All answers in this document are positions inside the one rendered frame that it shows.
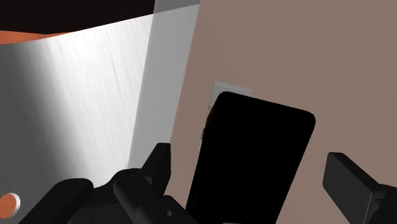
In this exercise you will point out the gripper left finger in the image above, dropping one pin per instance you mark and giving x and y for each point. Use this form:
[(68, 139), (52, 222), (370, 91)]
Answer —
[(139, 195)]

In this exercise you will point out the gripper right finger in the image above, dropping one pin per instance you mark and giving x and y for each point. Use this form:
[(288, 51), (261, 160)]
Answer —
[(350, 183)]

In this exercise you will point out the black phone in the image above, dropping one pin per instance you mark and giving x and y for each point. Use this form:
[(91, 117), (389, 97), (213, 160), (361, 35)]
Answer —
[(248, 155)]

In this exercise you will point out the steel appliance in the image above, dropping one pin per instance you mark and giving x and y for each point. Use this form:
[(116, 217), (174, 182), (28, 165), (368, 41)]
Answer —
[(77, 108)]

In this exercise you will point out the orange round disc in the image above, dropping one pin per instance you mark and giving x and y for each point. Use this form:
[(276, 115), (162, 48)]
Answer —
[(7, 204)]

